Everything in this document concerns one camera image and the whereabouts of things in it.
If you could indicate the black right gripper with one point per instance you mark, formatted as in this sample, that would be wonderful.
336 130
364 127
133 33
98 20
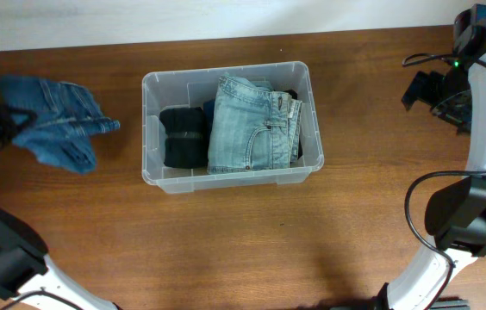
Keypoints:
419 88

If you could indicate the dark blue jeans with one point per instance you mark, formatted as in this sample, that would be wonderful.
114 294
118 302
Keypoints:
67 115

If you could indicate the black garment with tape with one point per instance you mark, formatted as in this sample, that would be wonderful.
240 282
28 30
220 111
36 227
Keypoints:
292 94
186 143

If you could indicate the teal blue garment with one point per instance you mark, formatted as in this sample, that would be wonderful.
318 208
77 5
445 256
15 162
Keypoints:
209 109

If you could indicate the light blue jeans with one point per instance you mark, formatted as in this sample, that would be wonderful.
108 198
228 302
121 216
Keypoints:
255 128

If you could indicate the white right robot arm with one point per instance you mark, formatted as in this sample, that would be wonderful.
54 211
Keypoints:
455 219

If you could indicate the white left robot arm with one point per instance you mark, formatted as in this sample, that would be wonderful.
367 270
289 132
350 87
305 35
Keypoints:
27 273

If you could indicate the clear plastic storage bin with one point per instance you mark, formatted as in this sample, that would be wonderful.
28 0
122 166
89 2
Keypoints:
192 88

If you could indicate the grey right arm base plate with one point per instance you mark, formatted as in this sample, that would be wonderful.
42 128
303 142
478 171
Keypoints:
451 305

